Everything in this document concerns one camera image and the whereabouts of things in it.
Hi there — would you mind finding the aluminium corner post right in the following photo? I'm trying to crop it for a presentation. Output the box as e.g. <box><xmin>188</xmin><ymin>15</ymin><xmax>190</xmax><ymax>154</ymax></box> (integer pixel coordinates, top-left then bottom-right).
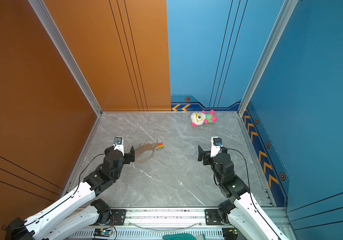
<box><xmin>237</xmin><ymin>0</ymin><xmax>298</xmax><ymax>117</ymax></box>

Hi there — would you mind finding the aluminium corner post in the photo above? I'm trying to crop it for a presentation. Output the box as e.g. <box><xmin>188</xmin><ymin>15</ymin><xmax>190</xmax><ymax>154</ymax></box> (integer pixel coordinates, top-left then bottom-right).
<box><xmin>28</xmin><ymin>0</ymin><xmax>103</xmax><ymax>117</ymax></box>
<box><xmin>237</xmin><ymin>0</ymin><xmax>298</xmax><ymax>117</ymax></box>

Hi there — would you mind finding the small green circuit board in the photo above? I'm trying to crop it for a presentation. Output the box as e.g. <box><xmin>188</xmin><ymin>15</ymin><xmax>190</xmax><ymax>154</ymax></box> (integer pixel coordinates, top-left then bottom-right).
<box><xmin>93</xmin><ymin>228</ymin><xmax>112</xmax><ymax>238</ymax></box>

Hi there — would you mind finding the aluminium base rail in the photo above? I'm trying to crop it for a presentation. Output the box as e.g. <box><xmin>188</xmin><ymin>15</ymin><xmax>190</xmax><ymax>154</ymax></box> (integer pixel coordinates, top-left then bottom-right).
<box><xmin>66</xmin><ymin>206</ymin><xmax>296</xmax><ymax>240</ymax></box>

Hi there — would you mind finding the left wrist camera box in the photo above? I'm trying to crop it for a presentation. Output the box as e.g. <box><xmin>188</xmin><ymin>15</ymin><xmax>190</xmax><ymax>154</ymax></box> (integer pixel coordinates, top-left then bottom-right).
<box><xmin>113</xmin><ymin>137</ymin><xmax>124</xmax><ymax>155</ymax></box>

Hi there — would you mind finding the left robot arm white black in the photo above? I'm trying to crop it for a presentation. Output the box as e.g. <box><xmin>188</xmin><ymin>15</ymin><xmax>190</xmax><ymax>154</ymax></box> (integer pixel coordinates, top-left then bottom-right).
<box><xmin>5</xmin><ymin>144</ymin><xmax>135</xmax><ymax>240</ymax></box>

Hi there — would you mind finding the aluminium corner post left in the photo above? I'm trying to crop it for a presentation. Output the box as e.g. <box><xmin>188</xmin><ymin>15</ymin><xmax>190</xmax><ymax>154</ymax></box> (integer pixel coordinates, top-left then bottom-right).
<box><xmin>28</xmin><ymin>0</ymin><xmax>103</xmax><ymax>117</ymax></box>

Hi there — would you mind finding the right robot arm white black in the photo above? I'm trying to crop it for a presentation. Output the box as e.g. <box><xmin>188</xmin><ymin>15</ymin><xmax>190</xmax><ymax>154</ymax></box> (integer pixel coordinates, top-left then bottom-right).
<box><xmin>197</xmin><ymin>146</ymin><xmax>288</xmax><ymax>240</ymax></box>

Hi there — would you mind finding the metal key holder with rings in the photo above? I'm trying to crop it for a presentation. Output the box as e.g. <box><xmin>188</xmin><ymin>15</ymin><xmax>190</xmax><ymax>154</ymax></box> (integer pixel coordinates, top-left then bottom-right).
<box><xmin>134</xmin><ymin>141</ymin><xmax>159</xmax><ymax>163</ymax></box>

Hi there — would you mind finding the green work glove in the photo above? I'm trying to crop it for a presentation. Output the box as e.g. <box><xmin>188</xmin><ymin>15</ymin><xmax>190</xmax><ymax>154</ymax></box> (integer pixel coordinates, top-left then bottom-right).
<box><xmin>162</xmin><ymin>234</ymin><xmax>206</xmax><ymax>240</ymax></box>

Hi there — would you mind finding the white pink plush toy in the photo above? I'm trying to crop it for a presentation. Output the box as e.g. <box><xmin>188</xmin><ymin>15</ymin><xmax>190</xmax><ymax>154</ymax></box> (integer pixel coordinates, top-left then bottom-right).
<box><xmin>189</xmin><ymin>110</ymin><xmax>217</xmax><ymax>127</ymax></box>

